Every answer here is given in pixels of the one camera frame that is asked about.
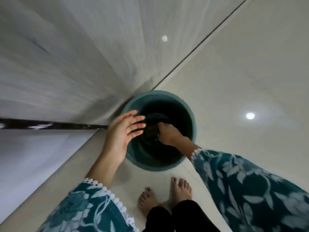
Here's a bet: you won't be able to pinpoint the person's right hand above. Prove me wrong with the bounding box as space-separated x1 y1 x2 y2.
157 122 186 147

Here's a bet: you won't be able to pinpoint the person's left hand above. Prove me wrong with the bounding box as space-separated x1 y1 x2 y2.
103 110 147 165

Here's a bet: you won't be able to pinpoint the dark wet cloth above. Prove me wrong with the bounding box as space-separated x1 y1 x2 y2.
144 122 161 143

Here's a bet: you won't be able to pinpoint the person's left forearm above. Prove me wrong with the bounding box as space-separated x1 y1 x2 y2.
86 150 126 189

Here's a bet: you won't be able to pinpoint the person's right forearm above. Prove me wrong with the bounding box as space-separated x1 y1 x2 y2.
174 136 202 163

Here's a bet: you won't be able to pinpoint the teal plastic bucket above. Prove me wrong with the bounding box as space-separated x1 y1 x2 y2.
121 90 197 172

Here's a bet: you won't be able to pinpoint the person's right foot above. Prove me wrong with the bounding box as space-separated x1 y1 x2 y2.
170 177 193 204

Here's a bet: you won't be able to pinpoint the person's foot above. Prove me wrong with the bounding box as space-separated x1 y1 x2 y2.
138 187 160 217
170 177 193 204

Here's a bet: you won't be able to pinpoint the person's left foot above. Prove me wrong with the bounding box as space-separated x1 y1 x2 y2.
138 187 160 217

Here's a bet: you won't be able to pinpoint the black trousers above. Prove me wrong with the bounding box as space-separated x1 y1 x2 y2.
142 200 221 232

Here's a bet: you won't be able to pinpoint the teal floral tunic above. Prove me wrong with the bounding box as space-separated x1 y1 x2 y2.
36 148 309 232

